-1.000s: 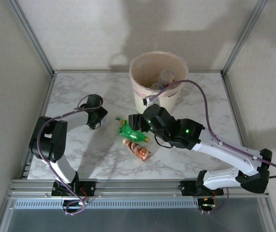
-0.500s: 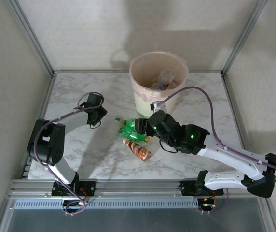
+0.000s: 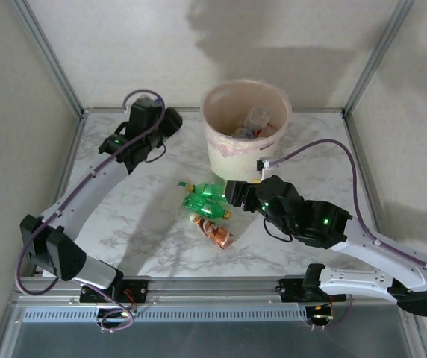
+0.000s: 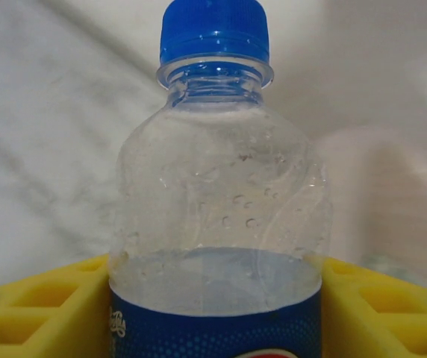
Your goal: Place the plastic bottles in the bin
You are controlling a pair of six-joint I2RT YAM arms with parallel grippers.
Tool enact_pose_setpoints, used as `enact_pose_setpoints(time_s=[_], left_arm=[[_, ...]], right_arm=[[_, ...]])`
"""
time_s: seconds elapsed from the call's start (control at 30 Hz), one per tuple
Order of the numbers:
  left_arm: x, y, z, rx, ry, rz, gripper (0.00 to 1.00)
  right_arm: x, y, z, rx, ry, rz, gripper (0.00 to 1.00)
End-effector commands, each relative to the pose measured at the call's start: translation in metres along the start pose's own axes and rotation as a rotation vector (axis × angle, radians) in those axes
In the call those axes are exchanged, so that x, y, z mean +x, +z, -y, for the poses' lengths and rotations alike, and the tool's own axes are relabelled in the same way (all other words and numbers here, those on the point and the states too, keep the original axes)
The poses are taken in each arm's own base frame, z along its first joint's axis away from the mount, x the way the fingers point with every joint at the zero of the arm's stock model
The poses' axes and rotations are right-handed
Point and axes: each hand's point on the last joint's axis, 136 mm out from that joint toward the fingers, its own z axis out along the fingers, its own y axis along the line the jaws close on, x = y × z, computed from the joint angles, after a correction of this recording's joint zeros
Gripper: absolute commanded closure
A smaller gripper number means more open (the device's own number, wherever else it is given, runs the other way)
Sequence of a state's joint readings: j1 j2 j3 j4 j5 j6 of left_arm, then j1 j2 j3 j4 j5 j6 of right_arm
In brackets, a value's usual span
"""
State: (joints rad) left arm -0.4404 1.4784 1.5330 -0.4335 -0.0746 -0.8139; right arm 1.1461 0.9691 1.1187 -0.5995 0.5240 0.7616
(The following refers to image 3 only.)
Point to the aluminium frame post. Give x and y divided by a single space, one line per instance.
49 52
379 52

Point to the clear bottle green cap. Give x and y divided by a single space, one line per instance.
182 183

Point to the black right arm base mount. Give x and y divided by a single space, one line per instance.
292 289

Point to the pink plastic bin liner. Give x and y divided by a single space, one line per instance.
228 146

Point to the clear bottle green label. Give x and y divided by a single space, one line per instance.
258 115

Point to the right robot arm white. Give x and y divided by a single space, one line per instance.
385 250

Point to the cream plastic waste bin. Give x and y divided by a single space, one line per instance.
232 164

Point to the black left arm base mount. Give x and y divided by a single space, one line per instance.
137 289

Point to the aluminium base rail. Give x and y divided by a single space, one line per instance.
217 289

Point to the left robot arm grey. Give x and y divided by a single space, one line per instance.
86 194

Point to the crushed brown orange bottle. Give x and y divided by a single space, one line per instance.
213 230

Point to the green plastic bottle yellow cap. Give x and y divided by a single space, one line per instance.
206 209
208 190

